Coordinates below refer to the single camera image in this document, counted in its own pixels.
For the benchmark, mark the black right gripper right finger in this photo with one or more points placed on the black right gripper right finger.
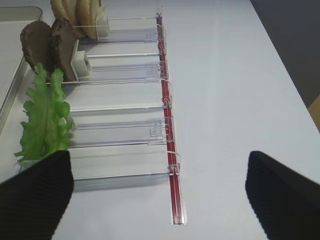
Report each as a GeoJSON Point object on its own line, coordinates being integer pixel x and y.
{"type": "Point", "coordinates": [286, 203]}

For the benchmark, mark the tan bread slice right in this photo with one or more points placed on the tan bread slice right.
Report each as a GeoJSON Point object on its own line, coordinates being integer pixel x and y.
{"type": "Point", "coordinates": [86, 13]}

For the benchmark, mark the clear acrylic right rack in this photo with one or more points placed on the clear acrylic right rack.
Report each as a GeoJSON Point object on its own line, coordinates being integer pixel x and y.
{"type": "Point", "coordinates": [123, 132]}

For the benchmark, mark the green lettuce leaf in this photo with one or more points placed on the green lettuce leaf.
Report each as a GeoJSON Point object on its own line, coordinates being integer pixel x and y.
{"type": "Point", "coordinates": [32, 142]}
{"type": "Point", "coordinates": [58, 118]}

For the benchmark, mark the tan bread slice left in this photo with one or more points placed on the tan bread slice left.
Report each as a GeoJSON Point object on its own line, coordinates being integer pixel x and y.
{"type": "Point", "coordinates": [67, 9]}

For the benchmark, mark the cream metal tray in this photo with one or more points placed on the cream metal tray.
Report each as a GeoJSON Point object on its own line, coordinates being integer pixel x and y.
{"type": "Point", "coordinates": [12, 63]}

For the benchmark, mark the brown meat patty left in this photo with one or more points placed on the brown meat patty left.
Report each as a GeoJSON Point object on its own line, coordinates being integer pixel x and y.
{"type": "Point", "coordinates": [35, 42]}

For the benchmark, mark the brown meat patty right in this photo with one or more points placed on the brown meat patty right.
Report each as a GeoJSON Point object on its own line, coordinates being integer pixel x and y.
{"type": "Point", "coordinates": [62, 40]}

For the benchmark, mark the brown meat patty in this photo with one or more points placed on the brown meat patty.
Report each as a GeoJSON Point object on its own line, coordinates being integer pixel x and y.
{"type": "Point", "coordinates": [62, 40]}
{"type": "Point", "coordinates": [35, 42]}

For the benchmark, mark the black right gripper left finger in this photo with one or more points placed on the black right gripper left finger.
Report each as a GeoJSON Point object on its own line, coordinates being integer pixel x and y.
{"type": "Point", "coordinates": [33, 202]}

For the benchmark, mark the tan bread slice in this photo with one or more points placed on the tan bread slice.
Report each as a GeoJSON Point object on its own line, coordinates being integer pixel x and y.
{"type": "Point", "coordinates": [86, 13]}
{"type": "Point", "coordinates": [67, 9]}

